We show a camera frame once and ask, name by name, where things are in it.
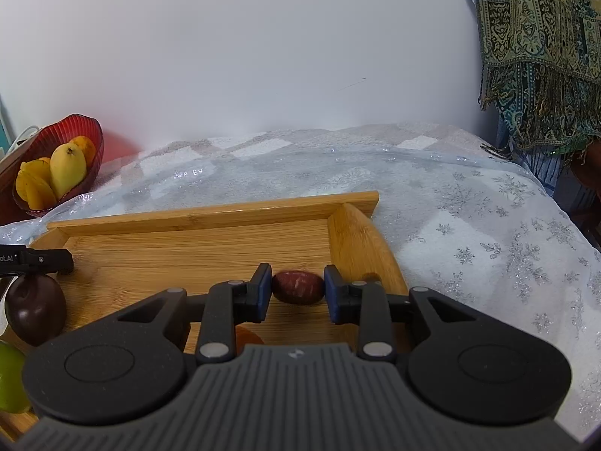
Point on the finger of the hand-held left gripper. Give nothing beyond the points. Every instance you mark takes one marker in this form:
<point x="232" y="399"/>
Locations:
<point x="51" y="259"/>

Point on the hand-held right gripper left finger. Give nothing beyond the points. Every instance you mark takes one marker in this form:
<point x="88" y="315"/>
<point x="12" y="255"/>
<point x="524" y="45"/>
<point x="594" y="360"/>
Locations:
<point x="264" y="291"/>

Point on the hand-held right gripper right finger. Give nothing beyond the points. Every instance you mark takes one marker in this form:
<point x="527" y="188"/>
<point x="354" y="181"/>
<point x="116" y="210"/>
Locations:
<point x="332" y="293"/>

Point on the red jujube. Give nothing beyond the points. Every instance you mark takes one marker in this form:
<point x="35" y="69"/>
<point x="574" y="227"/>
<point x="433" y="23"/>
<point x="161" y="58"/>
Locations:
<point x="298" y="286"/>

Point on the mandarin with stem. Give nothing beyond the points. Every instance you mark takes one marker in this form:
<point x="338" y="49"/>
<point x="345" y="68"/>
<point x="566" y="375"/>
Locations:
<point x="246" y="338"/>

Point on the dark purple plum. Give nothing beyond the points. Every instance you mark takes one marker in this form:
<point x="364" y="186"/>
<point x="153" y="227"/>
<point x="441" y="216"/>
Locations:
<point x="35" y="310"/>

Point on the wooden serving tray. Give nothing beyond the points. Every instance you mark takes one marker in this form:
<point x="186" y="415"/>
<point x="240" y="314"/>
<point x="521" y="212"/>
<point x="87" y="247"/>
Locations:
<point x="164" y="253"/>

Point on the green apple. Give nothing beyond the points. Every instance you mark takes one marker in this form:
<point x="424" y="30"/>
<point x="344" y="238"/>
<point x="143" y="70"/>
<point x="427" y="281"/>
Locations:
<point x="11" y="380"/>

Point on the yellow mango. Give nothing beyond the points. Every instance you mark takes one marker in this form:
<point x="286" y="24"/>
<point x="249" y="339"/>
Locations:
<point x="68" y="169"/>

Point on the orange in bowl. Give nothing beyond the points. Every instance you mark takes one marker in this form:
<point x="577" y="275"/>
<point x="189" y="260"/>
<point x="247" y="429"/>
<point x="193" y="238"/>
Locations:
<point x="87" y="148"/>

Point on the red glass bowl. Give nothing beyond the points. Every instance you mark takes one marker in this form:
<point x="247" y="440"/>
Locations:
<point x="61" y="124"/>

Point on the dark wooden chair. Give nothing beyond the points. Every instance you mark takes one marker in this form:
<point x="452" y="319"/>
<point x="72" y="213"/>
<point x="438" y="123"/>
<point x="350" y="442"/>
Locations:
<point x="589" y="174"/>

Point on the green patterned fringed scarf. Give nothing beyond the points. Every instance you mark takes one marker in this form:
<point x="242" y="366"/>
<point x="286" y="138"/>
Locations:
<point x="530" y="23"/>

